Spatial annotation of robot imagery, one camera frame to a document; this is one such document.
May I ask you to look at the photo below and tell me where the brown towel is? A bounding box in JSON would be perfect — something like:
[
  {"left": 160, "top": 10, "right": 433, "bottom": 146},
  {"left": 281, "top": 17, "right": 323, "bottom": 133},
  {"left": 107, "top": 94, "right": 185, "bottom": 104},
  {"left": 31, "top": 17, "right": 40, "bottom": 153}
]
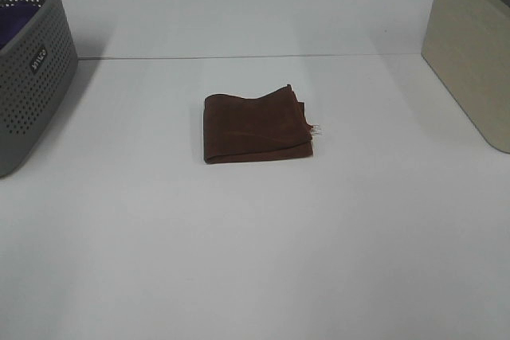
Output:
[{"left": 203, "top": 84, "right": 313, "bottom": 164}]

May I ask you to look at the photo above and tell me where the grey perforated laundry basket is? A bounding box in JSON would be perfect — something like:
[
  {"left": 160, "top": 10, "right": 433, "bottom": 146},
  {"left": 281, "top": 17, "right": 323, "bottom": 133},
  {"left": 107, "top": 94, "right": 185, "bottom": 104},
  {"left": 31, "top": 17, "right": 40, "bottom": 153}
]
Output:
[{"left": 1, "top": 0, "right": 77, "bottom": 177}]

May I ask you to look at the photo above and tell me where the beige storage box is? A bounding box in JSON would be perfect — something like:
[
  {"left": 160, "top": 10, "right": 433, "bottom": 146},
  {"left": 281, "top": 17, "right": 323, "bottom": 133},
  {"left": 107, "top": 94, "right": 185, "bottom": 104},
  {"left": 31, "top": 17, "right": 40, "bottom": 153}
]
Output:
[{"left": 422, "top": 0, "right": 509, "bottom": 153}]

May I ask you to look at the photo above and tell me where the purple cloth in basket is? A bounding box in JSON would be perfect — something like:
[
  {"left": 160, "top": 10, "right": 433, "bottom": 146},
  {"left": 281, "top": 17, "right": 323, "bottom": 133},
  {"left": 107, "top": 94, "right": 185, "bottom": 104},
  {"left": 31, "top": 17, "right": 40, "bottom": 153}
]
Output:
[{"left": 1, "top": 2, "right": 42, "bottom": 49}]

